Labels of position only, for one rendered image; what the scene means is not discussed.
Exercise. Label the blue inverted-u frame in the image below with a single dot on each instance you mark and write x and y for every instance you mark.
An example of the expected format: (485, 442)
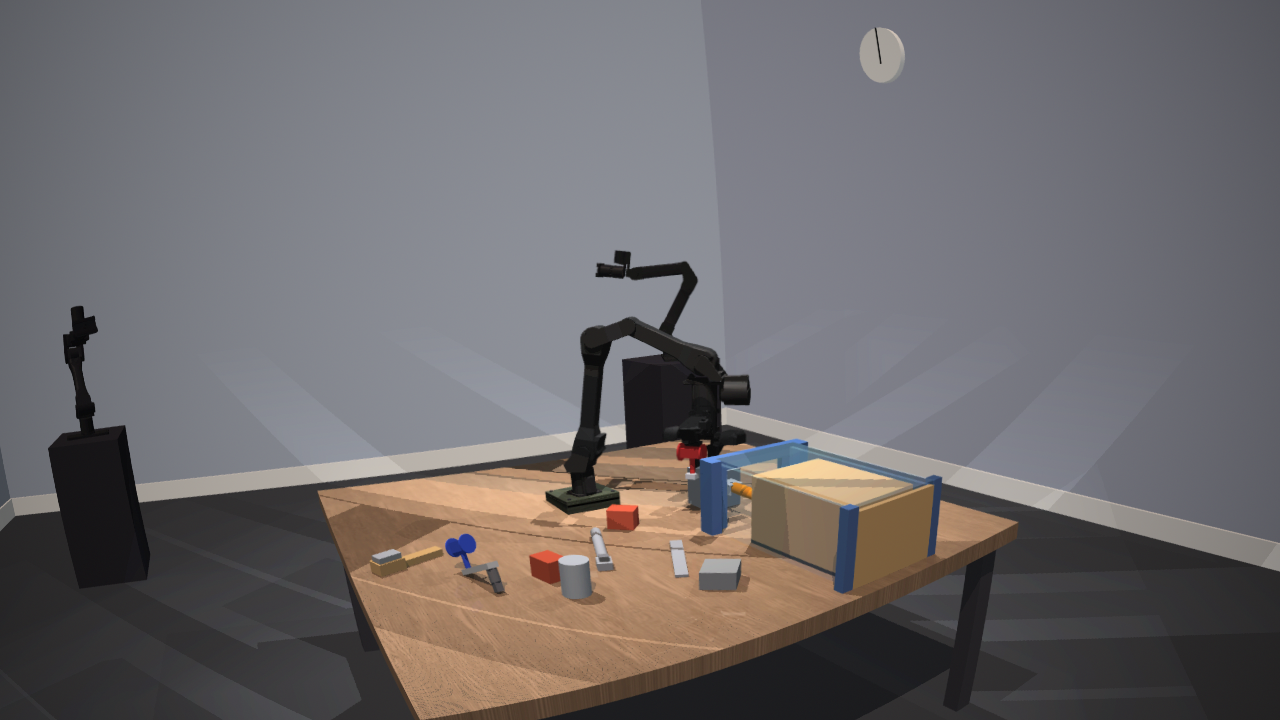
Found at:
(702, 475)

